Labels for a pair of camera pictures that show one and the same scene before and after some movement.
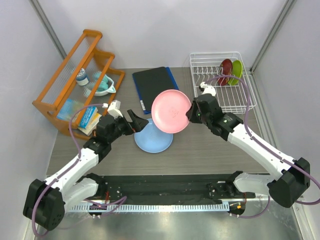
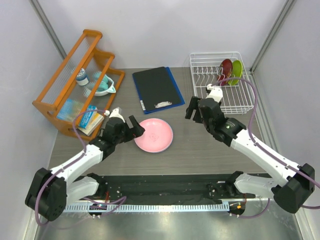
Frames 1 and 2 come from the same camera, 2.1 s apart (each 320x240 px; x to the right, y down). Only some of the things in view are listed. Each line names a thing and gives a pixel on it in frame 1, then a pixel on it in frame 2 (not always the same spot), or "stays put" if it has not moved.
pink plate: [169, 110] to [157, 137]
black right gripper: [190, 114] stays put
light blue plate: [153, 139] stays put
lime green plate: [237, 72] stays put
